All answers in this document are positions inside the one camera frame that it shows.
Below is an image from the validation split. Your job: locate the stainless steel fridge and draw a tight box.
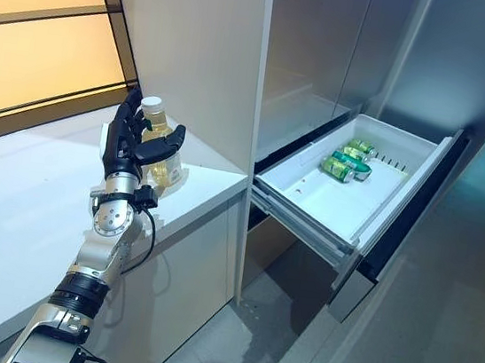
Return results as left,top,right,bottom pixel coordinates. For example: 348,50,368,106
231,0,434,323

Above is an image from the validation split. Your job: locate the dark green drink can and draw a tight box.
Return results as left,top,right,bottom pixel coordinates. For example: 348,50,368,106
328,148,375,182

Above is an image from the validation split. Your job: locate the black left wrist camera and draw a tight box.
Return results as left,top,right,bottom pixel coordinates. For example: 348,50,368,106
130,184,162,213

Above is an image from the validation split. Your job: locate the tall white cabinet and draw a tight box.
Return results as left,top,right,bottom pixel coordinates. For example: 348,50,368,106
66,0,278,303

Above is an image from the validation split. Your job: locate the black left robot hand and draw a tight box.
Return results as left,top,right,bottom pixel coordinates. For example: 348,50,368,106
96,83,192,185

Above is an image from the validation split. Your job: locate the white counter cabinet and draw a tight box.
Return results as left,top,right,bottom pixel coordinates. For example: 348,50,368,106
0,82,261,363

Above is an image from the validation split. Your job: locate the light green drink can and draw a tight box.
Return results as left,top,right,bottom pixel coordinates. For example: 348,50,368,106
345,137,381,157
318,154,357,185
340,143,373,162

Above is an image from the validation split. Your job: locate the amber window dark frame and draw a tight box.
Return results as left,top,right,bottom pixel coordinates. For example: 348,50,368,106
0,0,151,171

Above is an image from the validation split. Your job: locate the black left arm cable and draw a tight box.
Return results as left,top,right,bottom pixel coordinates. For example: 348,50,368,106
77,201,162,363

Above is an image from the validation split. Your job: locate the yellow drink bottle white cap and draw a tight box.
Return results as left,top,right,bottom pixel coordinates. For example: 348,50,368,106
128,94,193,197

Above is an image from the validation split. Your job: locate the white fridge drawer steel front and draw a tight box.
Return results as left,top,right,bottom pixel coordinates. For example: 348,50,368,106
237,99,473,337

